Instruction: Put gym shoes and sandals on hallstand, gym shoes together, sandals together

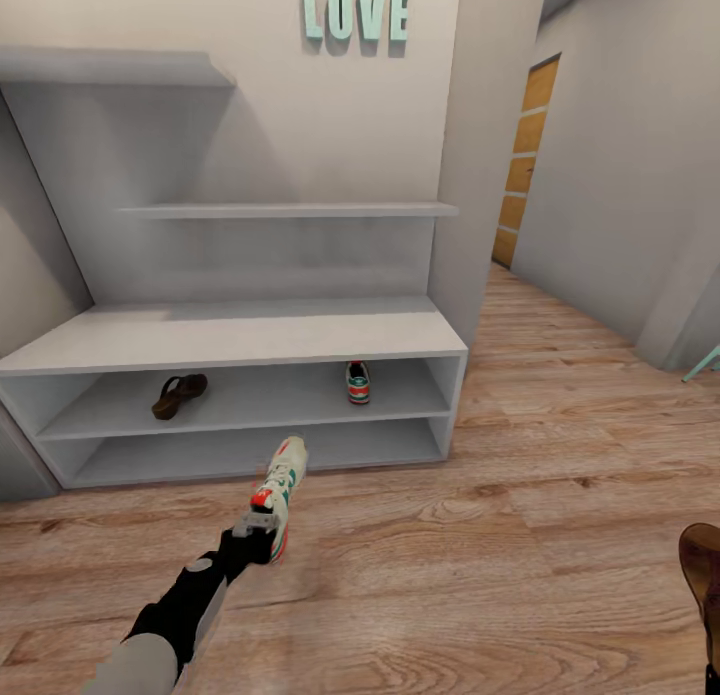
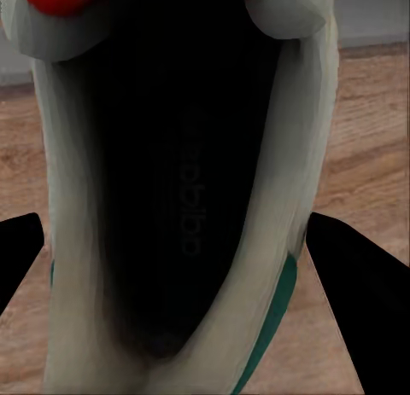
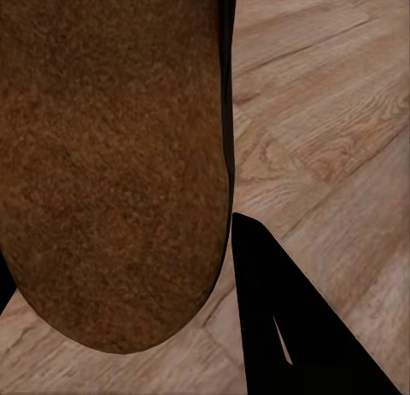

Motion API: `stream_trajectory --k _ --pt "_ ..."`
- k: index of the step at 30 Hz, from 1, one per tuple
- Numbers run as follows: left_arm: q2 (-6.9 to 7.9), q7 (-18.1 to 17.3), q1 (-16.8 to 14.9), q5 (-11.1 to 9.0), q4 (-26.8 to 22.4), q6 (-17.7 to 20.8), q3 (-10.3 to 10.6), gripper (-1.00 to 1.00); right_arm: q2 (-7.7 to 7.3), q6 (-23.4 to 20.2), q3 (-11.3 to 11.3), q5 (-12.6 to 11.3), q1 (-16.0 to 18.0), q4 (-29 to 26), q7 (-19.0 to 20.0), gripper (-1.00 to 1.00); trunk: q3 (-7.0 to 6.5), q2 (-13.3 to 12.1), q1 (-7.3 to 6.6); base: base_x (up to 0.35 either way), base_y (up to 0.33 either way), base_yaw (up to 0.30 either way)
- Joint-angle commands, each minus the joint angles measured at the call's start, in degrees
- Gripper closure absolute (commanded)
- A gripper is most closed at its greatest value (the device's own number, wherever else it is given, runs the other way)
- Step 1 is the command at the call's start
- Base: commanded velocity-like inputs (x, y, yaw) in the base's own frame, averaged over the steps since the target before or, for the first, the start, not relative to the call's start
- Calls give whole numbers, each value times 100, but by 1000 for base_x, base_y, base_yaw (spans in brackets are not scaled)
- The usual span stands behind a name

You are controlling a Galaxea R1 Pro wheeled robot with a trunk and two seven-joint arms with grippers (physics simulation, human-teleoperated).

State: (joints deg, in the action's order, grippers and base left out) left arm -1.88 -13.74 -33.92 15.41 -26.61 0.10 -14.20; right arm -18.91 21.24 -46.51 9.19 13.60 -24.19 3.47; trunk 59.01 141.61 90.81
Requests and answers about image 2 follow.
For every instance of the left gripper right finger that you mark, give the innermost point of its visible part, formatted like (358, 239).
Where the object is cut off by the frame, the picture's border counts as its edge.
(369, 293)

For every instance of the gym shoe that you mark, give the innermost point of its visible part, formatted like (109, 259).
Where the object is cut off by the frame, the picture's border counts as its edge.
(184, 142)

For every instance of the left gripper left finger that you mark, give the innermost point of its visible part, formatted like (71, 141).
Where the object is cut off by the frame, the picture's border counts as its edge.
(21, 239)

